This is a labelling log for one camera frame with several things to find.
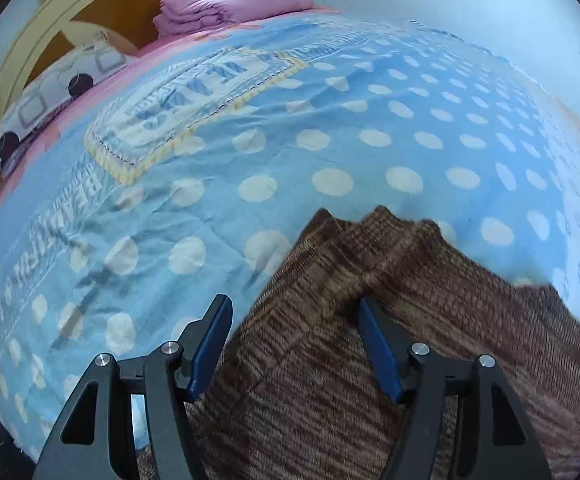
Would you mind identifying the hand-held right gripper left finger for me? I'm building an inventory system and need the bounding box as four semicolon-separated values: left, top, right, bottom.
32;294;233;480

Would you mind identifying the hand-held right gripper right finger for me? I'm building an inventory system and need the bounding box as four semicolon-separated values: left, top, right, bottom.
358;297;553;480

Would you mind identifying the brown knit sweater sun pattern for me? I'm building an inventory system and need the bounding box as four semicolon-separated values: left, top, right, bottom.
135;205;580;480

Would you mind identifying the blue pink polka dot sheet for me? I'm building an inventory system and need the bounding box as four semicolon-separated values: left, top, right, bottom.
0;7;580;466

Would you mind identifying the white patterned pillow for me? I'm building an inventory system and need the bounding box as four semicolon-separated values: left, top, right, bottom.
0;42;139;196

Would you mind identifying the folded pink blanket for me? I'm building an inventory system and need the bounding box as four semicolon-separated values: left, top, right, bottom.
152;0;315;39

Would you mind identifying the cream wooden headboard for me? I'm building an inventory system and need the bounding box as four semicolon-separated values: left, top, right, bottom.
0;0;251;201

